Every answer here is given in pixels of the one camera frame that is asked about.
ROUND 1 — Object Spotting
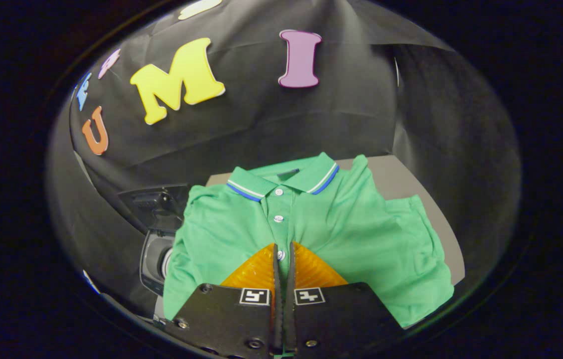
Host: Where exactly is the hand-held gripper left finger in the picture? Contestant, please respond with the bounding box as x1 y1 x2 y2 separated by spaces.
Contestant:
164 243 282 359

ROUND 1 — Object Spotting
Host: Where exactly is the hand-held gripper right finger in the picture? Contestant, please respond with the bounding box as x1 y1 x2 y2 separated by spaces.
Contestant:
284 242 404 357

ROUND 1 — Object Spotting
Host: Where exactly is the green polo shirt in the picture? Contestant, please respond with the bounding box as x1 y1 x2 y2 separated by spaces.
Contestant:
163 152 455 328

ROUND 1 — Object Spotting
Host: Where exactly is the dark glass washing machine lid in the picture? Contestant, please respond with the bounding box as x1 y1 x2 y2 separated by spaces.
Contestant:
118 184 192 235

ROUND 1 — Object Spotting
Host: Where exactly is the black backdrop cloth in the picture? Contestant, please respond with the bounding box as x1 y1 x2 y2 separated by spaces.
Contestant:
47 0 521 320

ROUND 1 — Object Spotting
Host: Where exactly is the beige cabinet with dark frame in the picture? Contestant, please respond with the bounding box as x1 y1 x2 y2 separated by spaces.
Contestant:
206 155 465 286

